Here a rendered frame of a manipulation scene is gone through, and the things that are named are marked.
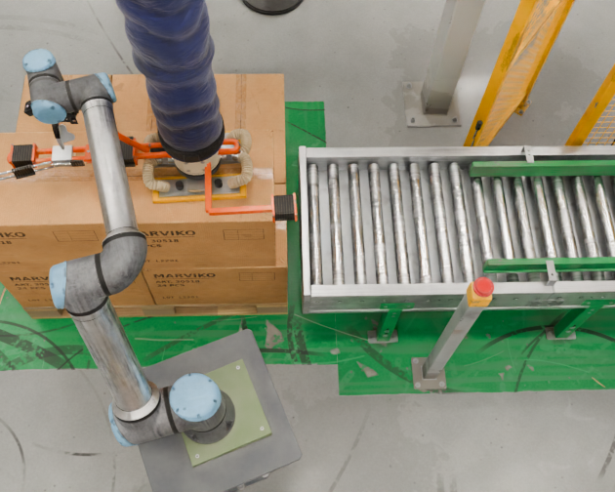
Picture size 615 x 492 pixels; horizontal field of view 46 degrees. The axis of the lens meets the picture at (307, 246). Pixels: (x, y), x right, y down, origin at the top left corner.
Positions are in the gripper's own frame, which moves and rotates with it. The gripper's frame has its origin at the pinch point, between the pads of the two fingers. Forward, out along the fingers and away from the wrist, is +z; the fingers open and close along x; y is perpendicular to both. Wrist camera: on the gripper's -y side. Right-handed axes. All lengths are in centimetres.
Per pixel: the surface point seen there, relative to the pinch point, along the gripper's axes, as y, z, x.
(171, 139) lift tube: 36.7, -5.6, -7.9
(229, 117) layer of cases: 51, 67, 53
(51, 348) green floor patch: -35, 122, -35
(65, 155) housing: -2.8, 13.1, -1.2
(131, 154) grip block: 20.0, 12.7, -1.7
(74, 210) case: -2.1, 27.4, -15.2
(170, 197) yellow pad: 32.2, 25.4, -12.1
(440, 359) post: 138, 91, -56
